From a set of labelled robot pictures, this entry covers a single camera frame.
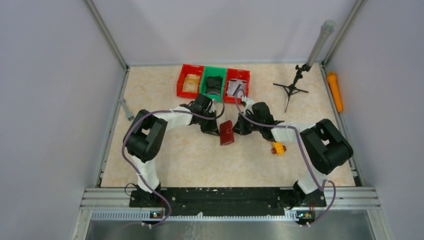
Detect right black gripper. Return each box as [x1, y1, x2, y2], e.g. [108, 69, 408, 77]
[231, 111, 263, 136]

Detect red card holder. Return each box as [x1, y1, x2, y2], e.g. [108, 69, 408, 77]
[219, 120, 235, 146]

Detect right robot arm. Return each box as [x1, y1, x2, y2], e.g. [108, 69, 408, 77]
[233, 96, 354, 207]

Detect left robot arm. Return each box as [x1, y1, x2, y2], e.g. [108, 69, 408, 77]
[121, 93, 225, 207]

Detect white cards in bin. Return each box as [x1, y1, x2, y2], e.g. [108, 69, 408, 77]
[226, 78, 247, 98]

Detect black item in bin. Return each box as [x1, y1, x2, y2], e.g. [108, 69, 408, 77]
[205, 76, 223, 94]

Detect yellow toy brick car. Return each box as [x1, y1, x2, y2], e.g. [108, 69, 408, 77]
[271, 141, 287, 156]

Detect left red bin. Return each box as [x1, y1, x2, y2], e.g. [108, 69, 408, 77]
[176, 64, 205, 99]

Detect wooden piece in bin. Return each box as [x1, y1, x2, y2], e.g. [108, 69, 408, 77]
[182, 74, 200, 93]

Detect green bin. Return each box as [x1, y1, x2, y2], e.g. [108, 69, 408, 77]
[199, 66, 227, 102]

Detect black tripod stand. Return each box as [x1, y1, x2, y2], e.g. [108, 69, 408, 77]
[273, 63, 312, 113]

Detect grey small tool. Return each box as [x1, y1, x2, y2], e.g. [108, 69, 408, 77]
[118, 97, 135, 121]

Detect orange cylinder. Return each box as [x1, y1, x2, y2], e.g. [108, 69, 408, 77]
[326, 72, 344, 113]

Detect grey tube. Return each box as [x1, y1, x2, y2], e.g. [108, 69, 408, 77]
[305, 19, 336, 68]

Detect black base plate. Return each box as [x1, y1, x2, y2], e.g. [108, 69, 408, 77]
[129, 187, 327, 217]

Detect grey cable duct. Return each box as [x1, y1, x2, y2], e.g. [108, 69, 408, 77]
[91, 210, 313, 223]

